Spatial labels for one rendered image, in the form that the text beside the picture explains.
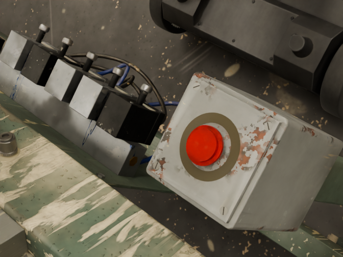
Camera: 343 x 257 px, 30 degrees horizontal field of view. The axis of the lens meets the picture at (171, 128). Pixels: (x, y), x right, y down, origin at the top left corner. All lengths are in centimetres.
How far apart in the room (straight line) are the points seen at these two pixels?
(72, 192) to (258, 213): 28
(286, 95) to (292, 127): 102
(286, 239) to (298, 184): 71
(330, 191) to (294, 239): 52
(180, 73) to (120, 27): 28
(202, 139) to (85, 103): 37
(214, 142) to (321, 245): 79
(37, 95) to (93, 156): 16
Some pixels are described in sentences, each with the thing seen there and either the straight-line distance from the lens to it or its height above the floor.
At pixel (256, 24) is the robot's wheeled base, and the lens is 149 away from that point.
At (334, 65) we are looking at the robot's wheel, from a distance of 139.
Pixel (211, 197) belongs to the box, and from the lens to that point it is 62.
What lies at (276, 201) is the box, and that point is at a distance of 67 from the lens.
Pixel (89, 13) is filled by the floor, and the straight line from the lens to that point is 206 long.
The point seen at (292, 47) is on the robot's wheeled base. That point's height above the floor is 25.
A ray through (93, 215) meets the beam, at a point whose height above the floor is 86.
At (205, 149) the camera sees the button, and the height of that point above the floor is 94.
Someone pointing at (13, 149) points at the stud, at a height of 87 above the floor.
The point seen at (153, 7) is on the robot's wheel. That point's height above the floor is 18.
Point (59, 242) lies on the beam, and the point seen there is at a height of 90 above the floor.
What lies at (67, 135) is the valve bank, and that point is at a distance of 100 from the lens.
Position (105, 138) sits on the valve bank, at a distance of 95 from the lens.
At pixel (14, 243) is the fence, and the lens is 81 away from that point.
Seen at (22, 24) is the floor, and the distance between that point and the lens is 225.
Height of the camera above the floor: 147
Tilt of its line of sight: 56 degrees down
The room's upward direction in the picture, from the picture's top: 75 degrees counter-clockwise
